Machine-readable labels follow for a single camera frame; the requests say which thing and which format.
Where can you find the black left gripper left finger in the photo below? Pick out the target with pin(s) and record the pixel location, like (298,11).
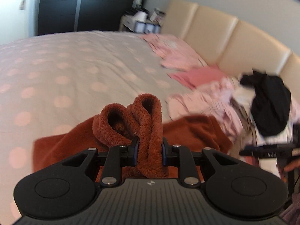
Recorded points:
(70,186)

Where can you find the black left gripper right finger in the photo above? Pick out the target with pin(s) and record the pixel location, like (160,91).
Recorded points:
(232,187)

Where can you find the rust brown fleece garment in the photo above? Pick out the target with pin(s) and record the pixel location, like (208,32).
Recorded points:
(119,125)

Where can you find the light pink clothes pile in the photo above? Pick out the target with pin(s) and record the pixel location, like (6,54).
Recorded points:
(230,103)

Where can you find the right hand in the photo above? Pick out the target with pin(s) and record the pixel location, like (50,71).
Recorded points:
(293,165)

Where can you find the black garment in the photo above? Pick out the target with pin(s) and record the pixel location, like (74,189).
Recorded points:
(271,105)

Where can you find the polka dot duvet cover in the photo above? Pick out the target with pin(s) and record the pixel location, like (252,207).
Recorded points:
(50,84)

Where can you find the cream padded headboard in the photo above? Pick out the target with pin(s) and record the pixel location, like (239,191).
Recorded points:
(234,45)

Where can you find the dark pink folded cloth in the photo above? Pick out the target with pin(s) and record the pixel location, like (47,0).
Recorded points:
(196,77)

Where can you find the pink pillow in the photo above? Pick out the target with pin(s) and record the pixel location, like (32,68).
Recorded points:
(175,53)

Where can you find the black sliding wardrobe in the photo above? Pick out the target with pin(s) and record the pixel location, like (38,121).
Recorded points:
(61,16)

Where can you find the white bedside table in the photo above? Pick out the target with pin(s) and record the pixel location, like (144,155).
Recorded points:
(141,21)

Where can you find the white door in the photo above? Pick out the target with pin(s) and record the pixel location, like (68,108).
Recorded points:
(18,19)

